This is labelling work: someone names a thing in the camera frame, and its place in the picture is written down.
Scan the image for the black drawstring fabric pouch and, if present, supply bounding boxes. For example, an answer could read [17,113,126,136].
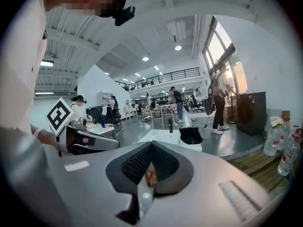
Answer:
[178,126,205,146]

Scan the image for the metal frame chair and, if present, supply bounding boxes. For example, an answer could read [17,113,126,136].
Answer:
[105,105,124,136]

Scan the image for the black mezzanine railing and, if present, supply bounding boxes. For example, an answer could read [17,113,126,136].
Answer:
[115,67,201,91]

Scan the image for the black cabinet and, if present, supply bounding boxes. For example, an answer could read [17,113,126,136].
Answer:
[236,91,267,137]

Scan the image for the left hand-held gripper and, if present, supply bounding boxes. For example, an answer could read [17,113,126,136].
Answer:
[46,97,120,157]

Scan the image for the clear plastic water bottle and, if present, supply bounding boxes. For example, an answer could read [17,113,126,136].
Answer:
[263,124,285,157]
[282,121,293,151]
[277,136,302,176]

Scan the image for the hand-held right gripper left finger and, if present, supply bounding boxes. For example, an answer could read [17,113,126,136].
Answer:
[51,140,152,227]

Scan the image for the wooden table checked cloth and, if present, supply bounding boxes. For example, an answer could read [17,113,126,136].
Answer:
[149,104,178,130]

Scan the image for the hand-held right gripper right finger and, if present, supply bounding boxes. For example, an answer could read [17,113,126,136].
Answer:
[142,140,288,227]

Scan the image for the large glass window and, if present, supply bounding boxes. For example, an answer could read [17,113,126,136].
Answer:
[203,17,248,96]

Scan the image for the black office chair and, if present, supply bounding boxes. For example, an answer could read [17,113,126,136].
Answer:
[191,95,205,113]

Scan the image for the person's left forearm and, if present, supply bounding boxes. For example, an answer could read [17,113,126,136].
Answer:
[30,123,59,151]

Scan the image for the white desk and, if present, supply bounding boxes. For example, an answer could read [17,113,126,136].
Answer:
[124,106,138,120]

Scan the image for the white wall shelf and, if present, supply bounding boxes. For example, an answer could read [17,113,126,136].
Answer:
[97,90,114,106]

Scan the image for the black head-worn camera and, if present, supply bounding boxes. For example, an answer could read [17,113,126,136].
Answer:
[98,0,136,27]

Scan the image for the wooden plank platform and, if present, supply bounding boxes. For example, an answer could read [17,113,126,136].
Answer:
[227,149,292,193]

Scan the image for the white work table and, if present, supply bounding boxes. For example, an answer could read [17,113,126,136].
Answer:
[86,123,116,138]

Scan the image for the white ceiling pipes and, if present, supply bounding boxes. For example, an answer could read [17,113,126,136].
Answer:
[190,14,207,60]

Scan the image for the person's white clothing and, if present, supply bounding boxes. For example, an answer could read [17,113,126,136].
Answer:
[1,0,60,217]

